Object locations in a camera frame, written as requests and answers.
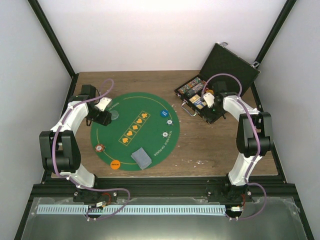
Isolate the clear acrylic dealer button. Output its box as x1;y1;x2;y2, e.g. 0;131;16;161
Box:
110;110;119;121

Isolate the brown red chip stack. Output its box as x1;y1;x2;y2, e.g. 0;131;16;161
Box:
94;144;105;153

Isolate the black poker chip case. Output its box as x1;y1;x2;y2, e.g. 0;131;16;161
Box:
174;42;260;121

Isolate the blue small blind button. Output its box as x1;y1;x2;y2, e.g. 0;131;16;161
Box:
160;109;169;118

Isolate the orange big blind button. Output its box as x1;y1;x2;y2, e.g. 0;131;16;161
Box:
110;159;121;170

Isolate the grey card deck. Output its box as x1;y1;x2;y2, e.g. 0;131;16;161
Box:
131;147;152;170

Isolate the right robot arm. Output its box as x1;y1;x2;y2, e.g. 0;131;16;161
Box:
201;82;273;202

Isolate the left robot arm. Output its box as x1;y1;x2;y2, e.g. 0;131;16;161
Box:
39;84;112;202

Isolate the blue Texas Hold'em card box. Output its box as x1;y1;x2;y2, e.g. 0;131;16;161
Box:
189;94;207;110

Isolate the round green poker mat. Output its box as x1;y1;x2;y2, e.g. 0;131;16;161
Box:
90;92;180;172

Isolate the light blue slotted strip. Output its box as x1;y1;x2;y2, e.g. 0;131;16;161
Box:
36;204;226;216

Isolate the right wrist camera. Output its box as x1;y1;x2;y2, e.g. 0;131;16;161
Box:
203;92;215;108

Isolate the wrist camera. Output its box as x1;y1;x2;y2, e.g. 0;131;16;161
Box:
95;97;112;112
203;92;215;108

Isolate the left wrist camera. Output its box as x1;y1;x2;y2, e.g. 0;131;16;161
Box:
95;97;112;112

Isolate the chrome case handle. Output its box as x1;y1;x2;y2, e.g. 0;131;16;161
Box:
181;100;198;117

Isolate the black aluminium frame rail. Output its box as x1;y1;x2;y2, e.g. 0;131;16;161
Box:
32;176;297;201

